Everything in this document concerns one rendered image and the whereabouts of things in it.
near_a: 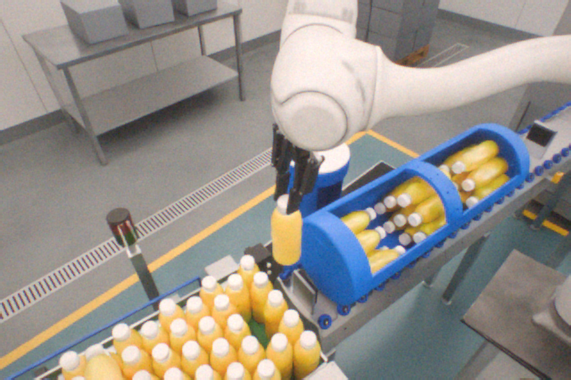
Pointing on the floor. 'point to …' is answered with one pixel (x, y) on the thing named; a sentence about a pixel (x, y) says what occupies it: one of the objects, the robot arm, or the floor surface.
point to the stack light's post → (144, 274)
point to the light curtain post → (559, 253)
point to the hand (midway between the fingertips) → (287, 194)
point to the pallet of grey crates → (397, 28)
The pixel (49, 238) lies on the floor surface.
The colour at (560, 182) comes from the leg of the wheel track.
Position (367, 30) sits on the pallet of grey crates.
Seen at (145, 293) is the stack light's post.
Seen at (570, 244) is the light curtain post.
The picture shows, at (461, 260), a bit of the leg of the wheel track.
